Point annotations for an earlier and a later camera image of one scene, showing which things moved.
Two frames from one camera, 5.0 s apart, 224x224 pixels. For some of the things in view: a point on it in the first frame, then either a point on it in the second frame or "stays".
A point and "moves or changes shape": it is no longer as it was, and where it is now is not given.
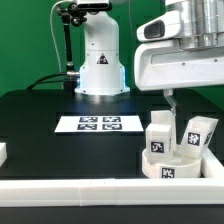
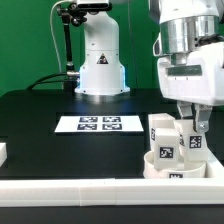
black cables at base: [39, 82] stays
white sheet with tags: [99, 124] stays
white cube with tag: [159, 142] moves or changes shape
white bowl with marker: [178, 167] moves or changes shape
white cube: [197, 136] moves or changes shape
